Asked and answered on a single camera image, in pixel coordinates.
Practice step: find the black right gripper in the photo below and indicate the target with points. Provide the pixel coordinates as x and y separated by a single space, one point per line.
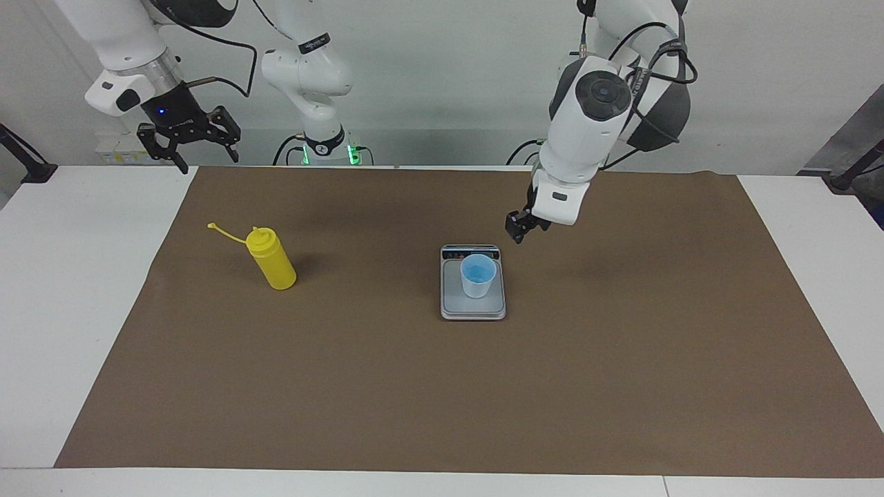
179 114

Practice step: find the black clamp stand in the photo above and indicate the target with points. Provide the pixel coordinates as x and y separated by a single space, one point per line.
38 171
846 181

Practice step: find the brown paper mat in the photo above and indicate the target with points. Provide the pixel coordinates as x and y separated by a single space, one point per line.
414 386

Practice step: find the yellow squeeze bottle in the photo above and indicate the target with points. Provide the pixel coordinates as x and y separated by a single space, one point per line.
276 266

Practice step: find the white wall socket strip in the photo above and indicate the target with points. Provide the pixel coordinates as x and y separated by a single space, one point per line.
131 152

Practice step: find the light blue plastic cup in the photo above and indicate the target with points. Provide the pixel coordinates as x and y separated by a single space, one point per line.
476 283

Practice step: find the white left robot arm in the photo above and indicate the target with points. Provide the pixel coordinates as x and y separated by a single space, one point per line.
587 131

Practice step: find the silver digital kitchen scale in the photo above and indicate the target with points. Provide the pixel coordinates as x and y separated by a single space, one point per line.
473 309

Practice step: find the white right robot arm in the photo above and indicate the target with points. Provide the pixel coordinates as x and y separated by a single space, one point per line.
311 69

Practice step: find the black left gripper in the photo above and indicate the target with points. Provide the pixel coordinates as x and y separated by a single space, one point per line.
533 210

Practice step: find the blue object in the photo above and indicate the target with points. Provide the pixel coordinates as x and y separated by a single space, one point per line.
879 215

